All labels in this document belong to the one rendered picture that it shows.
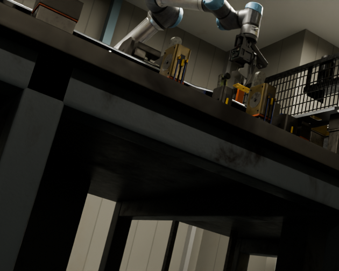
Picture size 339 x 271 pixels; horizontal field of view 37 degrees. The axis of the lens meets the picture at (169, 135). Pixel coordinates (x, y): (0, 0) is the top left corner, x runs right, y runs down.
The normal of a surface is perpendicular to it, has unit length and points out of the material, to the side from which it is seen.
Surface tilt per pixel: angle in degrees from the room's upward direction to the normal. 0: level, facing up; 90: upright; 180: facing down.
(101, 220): 90
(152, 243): 90
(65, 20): 90
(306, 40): 90
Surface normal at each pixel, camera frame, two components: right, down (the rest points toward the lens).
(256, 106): -0.83, -0.33
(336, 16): -0.22, 0.93
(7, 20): 0.49, -0.14
